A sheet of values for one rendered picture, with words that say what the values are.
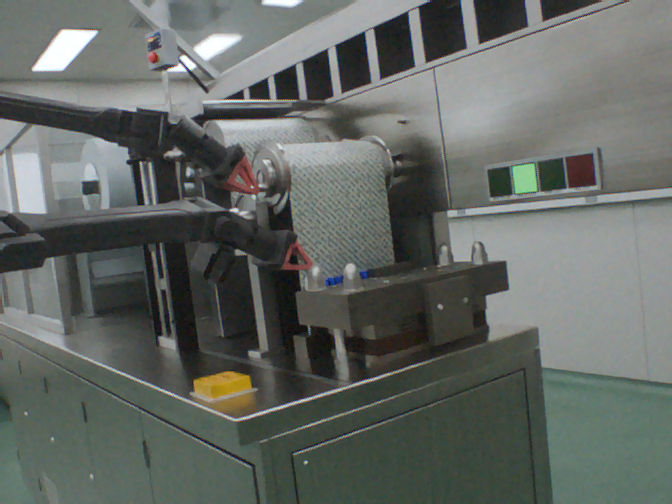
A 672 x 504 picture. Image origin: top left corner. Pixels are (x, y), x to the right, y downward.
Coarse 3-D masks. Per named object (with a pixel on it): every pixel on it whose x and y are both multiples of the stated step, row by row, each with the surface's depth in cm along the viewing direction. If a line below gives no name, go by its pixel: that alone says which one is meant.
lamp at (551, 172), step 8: (552, 160) 116; (560, 160) 114; (544, 168) 117; (552, 168) 116; (560, 168) 114; (544, 176) 117; (552, 176) 116; (560, 176) 115; (544, 184) 118; (552, 184) 116; (560, 184) 115
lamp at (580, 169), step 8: (568, 160) 113; (576, 160) 112; (584, 160) 110; (568, 168) 113; (576, 168) 112; (584, 168) 111; (592, 168) 109; (568, 176) 113; (576, 176) 112; (584, 176) 111; (592, 176) 110; (576, 184) 112; (584, 184) 111; (592, 184) 110
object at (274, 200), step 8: (264, 152) 131; (272, 152) 129; (256, 160) 134; (272, 160) 129; (280, 160) 128; (384, 160) 141; (280, 168) 127; (384, 168) 141; (280, 176) 127; (280, 184) 128; (280, 192) 128; (264, 200) 133; (272, 200) 131
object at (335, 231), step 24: (384, 192) 140; (312, 216) 130; (336, 216) 133; (360, 216) 136; (384, 216) 140; (312, 240) 130; (336, 240) 133; (360, 240) 136; (384, 240) 140; (336, 264) 133; (360, 264) 136; (384, 264) 140
